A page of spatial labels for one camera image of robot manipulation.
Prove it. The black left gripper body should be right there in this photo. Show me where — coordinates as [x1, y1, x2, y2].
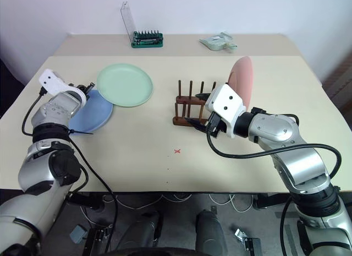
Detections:
[75, 84, 89, 98]

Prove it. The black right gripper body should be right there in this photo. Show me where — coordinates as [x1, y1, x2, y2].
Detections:
[205, 112, 229, 138]

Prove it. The pink plate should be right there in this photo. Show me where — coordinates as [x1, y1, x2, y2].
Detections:
[227, 56, 254, 112]

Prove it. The wooden dish rack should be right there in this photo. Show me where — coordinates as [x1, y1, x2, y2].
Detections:
[172, 79, 218, 127]

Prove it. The blue plate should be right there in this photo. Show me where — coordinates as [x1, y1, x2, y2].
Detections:
[67, 90, 114, 137]

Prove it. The green plate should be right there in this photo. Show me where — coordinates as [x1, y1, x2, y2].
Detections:
[96, 63, 154, 108]

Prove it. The clear plastic bag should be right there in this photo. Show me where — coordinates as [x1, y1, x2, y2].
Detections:
[199, 31, 238, 52]

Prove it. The green screwdriver bit set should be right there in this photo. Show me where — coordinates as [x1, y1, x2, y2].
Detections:
[130, 30, 164, 49]

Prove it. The clear plastic case lid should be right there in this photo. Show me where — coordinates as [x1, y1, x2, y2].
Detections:
[120, 1, 137, 40]

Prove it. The dark rounded shape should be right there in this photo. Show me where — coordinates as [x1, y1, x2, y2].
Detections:
[195, 209, 228, 253]

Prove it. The grey foot pedal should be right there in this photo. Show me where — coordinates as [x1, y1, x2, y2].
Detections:
[69, 224, 89, 244]

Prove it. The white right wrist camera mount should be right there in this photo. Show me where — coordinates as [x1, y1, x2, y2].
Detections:
[205, 84, 247, 139]

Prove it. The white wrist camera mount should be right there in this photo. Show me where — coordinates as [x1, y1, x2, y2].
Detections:
[38, 68, 87, 108]
[205, 84, 247, 139]

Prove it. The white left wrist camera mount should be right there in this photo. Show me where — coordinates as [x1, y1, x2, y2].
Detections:
[38, 68, 87, 108]

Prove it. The black cable tie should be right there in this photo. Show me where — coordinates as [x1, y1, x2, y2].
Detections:
[68, 128, 94, 136]

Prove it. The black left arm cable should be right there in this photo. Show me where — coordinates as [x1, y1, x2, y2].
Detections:
[22, 86, 119, 254]

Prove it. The white cable bundle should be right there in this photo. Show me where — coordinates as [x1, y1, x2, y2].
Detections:
[103, 193, 194, 209]
[208, 193, 258, 213]

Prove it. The metal caster bracket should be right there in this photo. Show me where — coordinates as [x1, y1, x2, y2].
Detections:
[233, 227, 261, 250]

